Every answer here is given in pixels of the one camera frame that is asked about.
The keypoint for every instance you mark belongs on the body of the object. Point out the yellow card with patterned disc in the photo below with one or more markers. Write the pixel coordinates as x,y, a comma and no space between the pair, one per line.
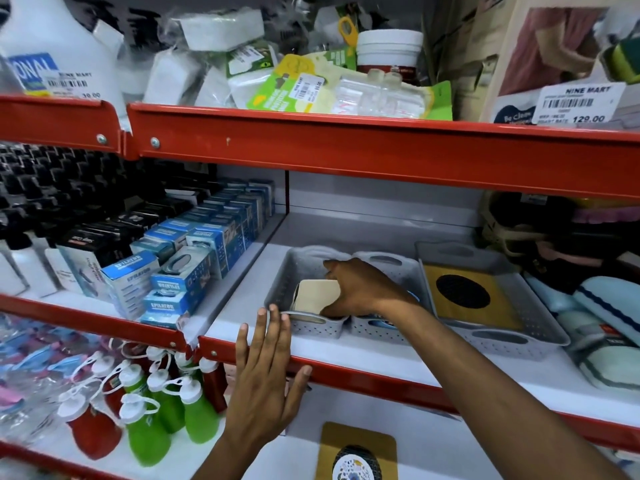
355,452

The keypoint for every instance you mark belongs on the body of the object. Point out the beige card packet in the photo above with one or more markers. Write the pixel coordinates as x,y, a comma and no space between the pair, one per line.
315,294

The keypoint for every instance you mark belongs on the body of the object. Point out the person's left little finger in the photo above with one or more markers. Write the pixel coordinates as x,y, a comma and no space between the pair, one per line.
242,349

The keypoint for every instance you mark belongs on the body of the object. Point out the small white price sticker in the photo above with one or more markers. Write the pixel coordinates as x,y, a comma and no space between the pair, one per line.
72,84

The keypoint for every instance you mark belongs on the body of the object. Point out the pile of pale blue towels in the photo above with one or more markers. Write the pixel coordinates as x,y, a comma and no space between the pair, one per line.
600,324

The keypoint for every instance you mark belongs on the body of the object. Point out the white tub with red label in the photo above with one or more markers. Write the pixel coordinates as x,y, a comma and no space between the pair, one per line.
390,49

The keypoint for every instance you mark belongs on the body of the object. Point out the yellow card with black disc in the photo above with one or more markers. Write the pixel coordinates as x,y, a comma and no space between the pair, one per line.
465,292

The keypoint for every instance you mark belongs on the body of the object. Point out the large grey perforated tray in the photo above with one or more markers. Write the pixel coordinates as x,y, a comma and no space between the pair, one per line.
520,314

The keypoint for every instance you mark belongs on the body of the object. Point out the person's right thumb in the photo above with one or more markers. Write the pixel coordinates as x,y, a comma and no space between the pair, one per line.
336,307

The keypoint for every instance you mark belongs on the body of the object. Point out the person's left hand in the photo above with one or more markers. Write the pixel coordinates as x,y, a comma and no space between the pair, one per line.
260,394

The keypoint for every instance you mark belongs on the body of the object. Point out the cardboard box with photo print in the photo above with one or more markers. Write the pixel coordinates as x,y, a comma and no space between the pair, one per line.
550,44

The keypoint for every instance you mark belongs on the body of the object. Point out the red metal shelf rack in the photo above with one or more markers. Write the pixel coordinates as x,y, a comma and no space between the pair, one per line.
380,149

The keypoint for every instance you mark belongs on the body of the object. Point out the pile of clear plastic packets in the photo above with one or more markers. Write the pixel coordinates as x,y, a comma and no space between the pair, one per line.
35,364

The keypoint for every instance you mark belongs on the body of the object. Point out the stack of blue boxes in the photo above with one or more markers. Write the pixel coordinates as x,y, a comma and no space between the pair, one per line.
200,254

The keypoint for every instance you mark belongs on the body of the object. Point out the person's left forearm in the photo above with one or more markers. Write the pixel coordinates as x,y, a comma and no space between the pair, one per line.
235,457

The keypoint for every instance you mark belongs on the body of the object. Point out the row of black spray bottles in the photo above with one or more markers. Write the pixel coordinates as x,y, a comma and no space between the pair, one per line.
60,204

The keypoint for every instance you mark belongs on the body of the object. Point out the person's left middle finger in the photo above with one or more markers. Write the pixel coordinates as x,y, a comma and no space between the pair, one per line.
273,334

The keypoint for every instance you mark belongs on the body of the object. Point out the large white plastic jug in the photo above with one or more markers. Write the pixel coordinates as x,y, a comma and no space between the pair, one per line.
50,39

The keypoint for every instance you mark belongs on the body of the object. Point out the person's right forearm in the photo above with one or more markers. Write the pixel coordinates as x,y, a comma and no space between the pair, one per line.
490,389

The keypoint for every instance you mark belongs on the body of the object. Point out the white price label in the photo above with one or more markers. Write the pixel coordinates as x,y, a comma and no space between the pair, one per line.
577,103

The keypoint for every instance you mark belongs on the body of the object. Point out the person's left thumb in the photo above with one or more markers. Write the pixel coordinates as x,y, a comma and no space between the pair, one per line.
299,387

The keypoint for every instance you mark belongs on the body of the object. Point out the person's right hand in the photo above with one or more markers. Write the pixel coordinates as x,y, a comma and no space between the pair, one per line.
372,292

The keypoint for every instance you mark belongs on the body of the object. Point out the green packet with clear bottles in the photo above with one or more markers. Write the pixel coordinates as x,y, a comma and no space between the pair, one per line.
350,92

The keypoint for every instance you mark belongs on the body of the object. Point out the pile of white sponge packets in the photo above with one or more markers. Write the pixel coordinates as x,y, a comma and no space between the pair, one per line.
200,59

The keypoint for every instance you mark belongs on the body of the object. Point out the group of red green squeeze bottles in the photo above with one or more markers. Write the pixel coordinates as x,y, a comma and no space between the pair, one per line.
150,409

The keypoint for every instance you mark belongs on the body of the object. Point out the small grey perforated basket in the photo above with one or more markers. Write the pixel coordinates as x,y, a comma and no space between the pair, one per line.
400,274
295,267

